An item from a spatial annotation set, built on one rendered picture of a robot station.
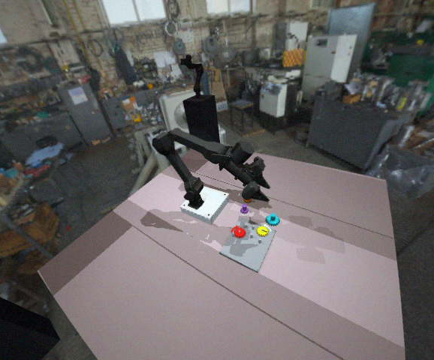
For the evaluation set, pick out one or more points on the purple gear with cylindrical handle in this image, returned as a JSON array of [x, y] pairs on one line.
[[244, 209]]

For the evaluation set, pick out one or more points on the teal gear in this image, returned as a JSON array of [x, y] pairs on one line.
[[272, 219]]

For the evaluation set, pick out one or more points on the red gear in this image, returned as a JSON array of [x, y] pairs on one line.
[[240, 234]]

